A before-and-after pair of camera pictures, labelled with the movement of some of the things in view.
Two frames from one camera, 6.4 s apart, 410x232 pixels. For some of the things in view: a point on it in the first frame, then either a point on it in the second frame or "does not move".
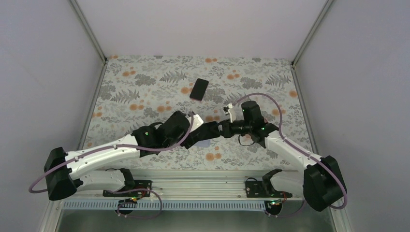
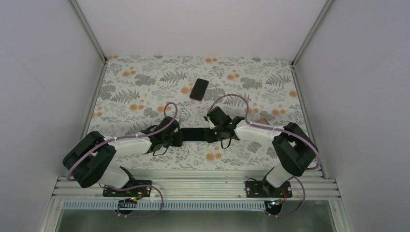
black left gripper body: (188, 142) to (166, 140)
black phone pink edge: (198, 90) does not move
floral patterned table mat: (135, 93) does not move
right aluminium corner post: (294, 62) does not move
